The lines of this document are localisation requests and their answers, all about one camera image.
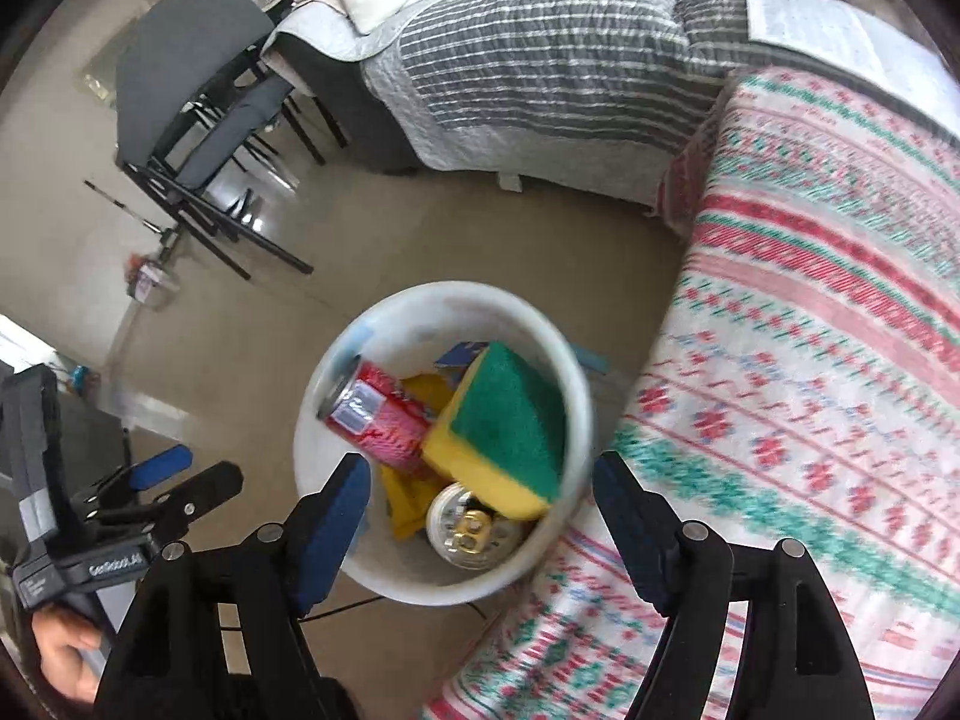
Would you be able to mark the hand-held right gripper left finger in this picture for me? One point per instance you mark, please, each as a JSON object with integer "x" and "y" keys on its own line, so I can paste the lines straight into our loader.
{"x": 330, "y": 532}

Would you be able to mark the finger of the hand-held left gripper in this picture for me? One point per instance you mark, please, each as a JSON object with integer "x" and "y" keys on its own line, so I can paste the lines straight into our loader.
{"x": 202, "y": 491}
{"x": 161, "y": 465}

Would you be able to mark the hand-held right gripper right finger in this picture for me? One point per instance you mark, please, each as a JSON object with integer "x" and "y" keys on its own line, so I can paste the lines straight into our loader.
{"x": 637, "y": 532}

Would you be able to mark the yellow wrapper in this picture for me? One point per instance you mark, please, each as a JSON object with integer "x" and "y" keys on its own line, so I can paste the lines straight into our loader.
{"x": 409, "y": 502}

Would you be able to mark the red drink can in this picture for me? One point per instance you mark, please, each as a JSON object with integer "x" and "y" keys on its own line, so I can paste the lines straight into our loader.
{"x": 390, "y": 420}

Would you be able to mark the silver gold tin can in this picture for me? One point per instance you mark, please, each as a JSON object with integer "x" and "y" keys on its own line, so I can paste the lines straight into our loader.
{"x": 472, "y": 525}

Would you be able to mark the yellow green sponge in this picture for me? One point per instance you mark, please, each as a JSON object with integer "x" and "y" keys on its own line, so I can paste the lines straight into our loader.
{"x": 502, "y": 412}

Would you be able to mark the blue cardboard box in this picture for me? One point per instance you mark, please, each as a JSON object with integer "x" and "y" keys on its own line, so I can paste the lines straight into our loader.
{"x": 461, "y": 354}

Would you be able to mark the white plastic bucket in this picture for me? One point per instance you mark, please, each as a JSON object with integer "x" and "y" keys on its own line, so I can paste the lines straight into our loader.
{"x": 450, "y": 307}

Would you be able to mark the person's left hand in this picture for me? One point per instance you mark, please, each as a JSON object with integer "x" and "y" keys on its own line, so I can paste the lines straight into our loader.
{"x": 64, "y": 652}

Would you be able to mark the floor mop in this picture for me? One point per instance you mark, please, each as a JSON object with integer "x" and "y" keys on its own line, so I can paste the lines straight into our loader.
{"x": 160, "y": 228}

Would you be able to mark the pink green patterned blanket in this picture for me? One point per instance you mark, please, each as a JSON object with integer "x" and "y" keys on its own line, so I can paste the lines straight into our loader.
{"x": 787, "y": 315}

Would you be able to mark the white sofa foot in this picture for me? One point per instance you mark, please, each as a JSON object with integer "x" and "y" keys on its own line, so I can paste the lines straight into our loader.
{"x": 510, "y": 182}

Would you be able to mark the dark grey sofa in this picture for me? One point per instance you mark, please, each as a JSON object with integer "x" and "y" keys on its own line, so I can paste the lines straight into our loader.
{"x": 375, "y": 127}

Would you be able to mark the grey folding chair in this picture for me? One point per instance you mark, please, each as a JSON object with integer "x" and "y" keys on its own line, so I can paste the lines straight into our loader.
{"x": 180, "y": 52}

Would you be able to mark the grey striped quilt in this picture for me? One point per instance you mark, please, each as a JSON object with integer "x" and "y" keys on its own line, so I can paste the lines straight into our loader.
{"x": 540, "y": 67}

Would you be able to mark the white paper sheet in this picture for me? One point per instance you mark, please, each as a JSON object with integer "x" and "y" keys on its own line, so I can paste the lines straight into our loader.
{"x": 825, "y": 22}

